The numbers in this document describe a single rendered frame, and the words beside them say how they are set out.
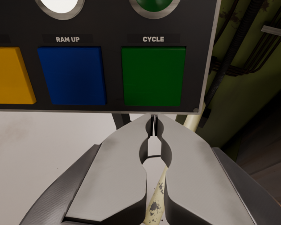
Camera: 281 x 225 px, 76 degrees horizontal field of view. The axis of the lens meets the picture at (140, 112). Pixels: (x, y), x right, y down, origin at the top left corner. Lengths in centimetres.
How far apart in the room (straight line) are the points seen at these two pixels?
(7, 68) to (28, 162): 121
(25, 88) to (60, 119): 122
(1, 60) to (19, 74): 2
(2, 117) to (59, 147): 56
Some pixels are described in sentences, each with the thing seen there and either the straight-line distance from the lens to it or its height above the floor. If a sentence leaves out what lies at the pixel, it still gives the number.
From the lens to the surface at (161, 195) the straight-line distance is 54.
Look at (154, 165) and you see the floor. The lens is 122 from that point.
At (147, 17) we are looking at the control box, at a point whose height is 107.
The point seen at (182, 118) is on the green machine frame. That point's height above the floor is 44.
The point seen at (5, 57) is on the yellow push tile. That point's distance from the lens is 28.
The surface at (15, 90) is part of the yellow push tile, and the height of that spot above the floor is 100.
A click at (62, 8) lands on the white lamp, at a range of 24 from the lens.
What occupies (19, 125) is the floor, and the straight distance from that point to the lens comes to 163.
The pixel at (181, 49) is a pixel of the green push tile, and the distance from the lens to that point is 22.
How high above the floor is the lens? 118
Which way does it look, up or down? 59 degrees down
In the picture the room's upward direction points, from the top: 4 degrees counter-clockwise
